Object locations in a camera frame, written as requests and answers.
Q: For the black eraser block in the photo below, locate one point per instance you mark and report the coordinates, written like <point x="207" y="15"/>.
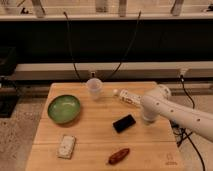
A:
<point x="123" y="123"/>

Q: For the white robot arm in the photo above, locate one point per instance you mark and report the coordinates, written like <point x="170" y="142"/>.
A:
<point x="156" y="102"/>

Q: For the clear plastic cup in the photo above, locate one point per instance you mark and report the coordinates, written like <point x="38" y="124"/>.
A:
<point x="94" y="86"/>

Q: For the clear plastic bottle white label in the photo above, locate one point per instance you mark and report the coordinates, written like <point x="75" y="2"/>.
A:
<point x="128" y="97"/>

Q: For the green ceramic bowl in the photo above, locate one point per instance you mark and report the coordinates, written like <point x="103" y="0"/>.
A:
<point x="63" y="109"/>

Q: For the brown oblong toy sausage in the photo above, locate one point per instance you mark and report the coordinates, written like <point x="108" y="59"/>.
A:
<point x="118" y="156"/>

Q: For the white rectangular sponge block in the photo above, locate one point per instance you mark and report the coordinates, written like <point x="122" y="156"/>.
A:
<point x="66" y="147"/>

